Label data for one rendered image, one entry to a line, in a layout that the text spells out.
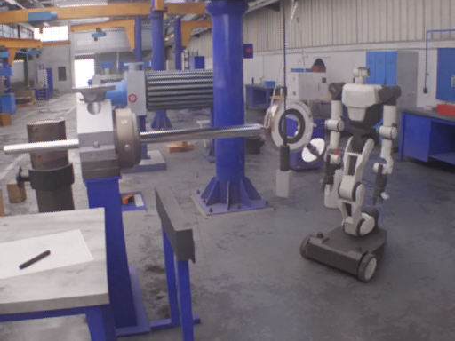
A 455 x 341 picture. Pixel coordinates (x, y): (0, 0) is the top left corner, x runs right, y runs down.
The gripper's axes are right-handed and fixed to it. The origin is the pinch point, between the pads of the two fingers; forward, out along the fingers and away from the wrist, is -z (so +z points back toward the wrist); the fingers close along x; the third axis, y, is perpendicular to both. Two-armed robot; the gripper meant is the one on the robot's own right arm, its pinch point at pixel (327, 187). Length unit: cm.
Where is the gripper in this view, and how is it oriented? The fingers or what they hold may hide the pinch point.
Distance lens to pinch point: 304.0
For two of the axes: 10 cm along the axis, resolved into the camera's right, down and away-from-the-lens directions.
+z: 1.3, -9.9, -0.9
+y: 6.6, 1.6, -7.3
